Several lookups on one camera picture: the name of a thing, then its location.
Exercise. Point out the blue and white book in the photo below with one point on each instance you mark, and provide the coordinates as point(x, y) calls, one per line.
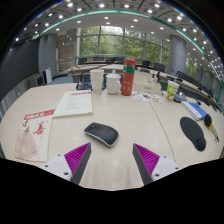
point(193, 110)

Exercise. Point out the ceiling lights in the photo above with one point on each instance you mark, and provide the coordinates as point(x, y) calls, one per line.
point(101, 5)

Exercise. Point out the dark office chairs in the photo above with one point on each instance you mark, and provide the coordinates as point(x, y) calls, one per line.
point(159, 67)

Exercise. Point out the black table microphone units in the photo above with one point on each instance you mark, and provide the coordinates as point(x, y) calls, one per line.
point(173, 78)

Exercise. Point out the black computer mouse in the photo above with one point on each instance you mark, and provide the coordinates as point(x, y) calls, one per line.
point(101, 133)

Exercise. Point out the red and white fan-print brochure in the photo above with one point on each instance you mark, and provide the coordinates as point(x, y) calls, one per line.
point(33, 136)

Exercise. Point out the black gooseneck conference microphone unit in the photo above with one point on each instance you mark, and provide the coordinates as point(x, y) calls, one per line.
point(180, 97)
point(83, 86)

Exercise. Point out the green and white drink cup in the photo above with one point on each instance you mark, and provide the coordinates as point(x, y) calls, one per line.
point(172, 90)

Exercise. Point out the black mouse pad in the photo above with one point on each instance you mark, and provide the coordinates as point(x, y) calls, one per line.
point(192, 131)

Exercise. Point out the colourful sticker leaflet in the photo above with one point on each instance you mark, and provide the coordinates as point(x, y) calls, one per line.
point(146, 97)

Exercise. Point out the white lidded mug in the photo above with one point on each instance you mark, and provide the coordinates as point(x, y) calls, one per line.
point(112, 85)

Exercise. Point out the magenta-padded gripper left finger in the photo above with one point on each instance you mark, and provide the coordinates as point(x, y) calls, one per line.
point(60, 163)

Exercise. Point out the white sheet with red header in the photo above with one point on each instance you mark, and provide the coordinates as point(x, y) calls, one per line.
point(74, 103)

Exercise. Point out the white upright cabinet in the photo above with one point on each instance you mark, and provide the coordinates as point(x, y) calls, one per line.
point(47, 76)

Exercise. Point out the red bottle with green band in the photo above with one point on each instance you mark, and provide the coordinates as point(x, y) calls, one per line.
point(128, 80)

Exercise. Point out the white paper cup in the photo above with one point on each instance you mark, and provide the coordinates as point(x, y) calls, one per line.
point(97, 81)

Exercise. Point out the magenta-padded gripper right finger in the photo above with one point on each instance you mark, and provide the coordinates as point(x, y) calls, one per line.
point(163, 165)

